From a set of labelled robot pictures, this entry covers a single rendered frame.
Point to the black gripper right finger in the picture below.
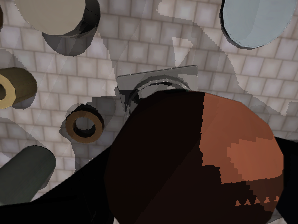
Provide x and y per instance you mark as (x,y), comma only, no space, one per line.
(287,204)

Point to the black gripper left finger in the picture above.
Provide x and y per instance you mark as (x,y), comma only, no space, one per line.
(80,199)

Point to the grey bottle with dark blue cap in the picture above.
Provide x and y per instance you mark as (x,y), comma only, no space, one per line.
(23,175)

